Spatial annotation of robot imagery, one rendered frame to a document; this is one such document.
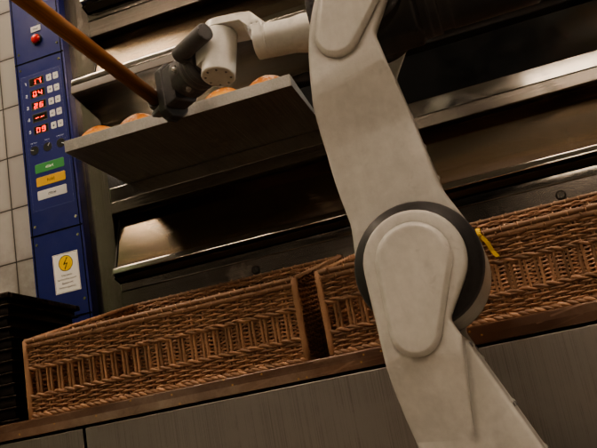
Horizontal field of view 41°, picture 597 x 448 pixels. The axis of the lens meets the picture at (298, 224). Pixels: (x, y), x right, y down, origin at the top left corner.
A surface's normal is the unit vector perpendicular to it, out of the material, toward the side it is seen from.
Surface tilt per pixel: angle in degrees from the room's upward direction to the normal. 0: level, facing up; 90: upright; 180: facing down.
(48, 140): 90
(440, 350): 90
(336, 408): 90
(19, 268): 90
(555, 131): 70
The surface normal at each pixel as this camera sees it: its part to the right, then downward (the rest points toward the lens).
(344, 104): -0.09, 0.18
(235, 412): -0.29, -0.20
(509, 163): -0.33, -0.51
